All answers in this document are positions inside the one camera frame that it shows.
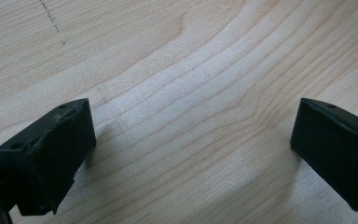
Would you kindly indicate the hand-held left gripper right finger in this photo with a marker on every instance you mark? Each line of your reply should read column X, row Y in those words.
column 338, row 152

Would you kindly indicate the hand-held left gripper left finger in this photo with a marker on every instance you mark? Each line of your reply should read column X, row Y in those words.
column 48, row 158

